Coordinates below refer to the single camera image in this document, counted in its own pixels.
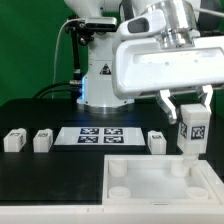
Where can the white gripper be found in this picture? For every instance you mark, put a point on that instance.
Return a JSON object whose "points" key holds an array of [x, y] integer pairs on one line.
{"points": [[141, 68]]}

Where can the white square table top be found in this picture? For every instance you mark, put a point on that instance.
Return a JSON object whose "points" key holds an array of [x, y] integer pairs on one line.
{"points": [[159, 180]]}

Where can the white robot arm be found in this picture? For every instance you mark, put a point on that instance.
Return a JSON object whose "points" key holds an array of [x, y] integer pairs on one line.
{"points": [[185, 21]]}

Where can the white L-shaped fence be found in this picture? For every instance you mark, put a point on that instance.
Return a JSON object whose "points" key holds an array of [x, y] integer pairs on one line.
{"points": [[112, 214]]}

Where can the white sheet with markers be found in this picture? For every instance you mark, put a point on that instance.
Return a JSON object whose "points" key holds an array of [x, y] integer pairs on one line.
{"points": [[109, 136]]}

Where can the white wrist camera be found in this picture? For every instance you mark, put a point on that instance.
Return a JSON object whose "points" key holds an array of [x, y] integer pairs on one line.
{"points": [[142, 26]]}

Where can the black camera on stand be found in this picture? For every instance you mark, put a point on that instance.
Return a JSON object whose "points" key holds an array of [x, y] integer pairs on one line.
{"points": [[92, 57]]}

